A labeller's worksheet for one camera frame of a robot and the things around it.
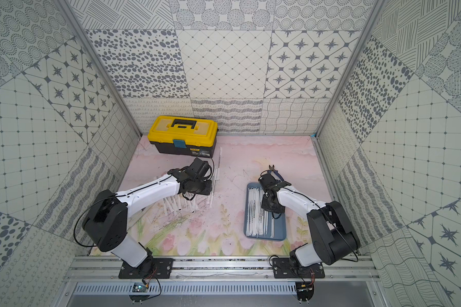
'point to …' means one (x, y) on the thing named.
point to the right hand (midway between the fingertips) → (272, 209)
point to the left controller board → (139, 287)
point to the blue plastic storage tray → (260, 224)
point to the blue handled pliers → (275, 174)
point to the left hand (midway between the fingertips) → (209, 185)
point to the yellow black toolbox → (184, 135)
